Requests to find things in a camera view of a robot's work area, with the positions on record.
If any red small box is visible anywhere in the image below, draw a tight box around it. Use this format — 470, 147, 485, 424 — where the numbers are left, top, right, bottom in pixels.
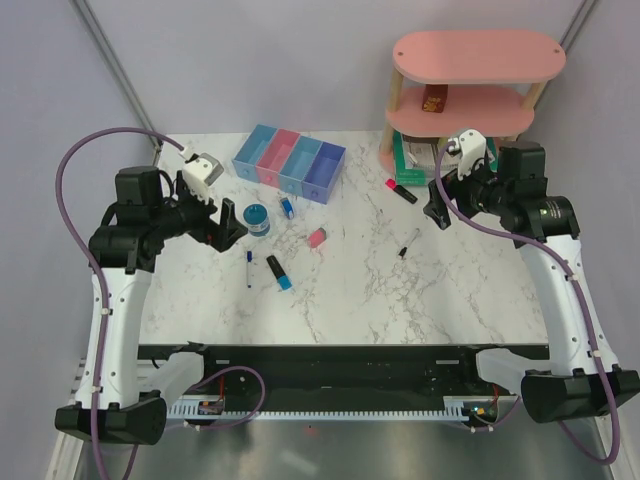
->
422, 84, 448, 113

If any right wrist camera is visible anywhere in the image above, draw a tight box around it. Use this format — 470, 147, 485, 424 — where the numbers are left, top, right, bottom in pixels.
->
446, 128, 487, 180

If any blue round tape dispenser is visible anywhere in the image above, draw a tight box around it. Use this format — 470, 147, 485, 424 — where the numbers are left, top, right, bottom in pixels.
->
243, 204, 270, 237

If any pink eraser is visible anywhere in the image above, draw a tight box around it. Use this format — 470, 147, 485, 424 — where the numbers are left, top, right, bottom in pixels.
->
308, 227, 327, 249

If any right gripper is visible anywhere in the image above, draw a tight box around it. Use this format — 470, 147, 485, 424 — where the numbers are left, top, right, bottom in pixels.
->
424, 150, 513, 229

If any pink three-tier shelf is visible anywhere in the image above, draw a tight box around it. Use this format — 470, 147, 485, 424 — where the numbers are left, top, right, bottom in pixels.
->
379, 29, 566, 172

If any white cable duct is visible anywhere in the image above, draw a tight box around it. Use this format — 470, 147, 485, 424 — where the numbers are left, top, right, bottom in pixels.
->
167, 395, 498, 422

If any pink black highlighter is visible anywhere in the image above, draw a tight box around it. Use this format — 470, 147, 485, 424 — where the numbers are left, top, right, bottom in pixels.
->
385, 179, 418, 204

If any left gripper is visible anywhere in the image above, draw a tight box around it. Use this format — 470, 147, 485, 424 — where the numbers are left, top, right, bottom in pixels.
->
150, 175, 247, 252

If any blue white eraser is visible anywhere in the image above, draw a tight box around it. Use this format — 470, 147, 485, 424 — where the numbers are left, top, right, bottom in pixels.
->
279, 198, 295, 220

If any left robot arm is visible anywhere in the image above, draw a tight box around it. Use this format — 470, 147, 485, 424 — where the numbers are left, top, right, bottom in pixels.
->
54, 158, 247, 445

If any blue black highlighter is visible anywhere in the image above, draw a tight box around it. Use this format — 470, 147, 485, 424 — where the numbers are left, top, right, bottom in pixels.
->
266, 255, 292, 291

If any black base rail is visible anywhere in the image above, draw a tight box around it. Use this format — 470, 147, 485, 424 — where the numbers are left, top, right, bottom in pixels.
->
137, 342, 551, 401

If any pink drawer bin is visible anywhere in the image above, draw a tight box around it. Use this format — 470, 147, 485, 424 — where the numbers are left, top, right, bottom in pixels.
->
256, 129, 300, 188

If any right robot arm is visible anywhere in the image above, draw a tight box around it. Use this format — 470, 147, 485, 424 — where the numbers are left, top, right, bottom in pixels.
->
424, 142, 639, 423

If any green book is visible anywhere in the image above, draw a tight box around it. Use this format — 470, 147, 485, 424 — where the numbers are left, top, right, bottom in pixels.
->
391, 130, 501, 188

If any purple drawer bin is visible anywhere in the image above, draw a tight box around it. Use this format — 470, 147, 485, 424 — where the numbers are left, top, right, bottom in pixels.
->
302, 142, 346, 204

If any blue white pen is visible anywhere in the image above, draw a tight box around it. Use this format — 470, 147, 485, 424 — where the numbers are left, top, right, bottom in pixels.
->
246, 250, 253, 289

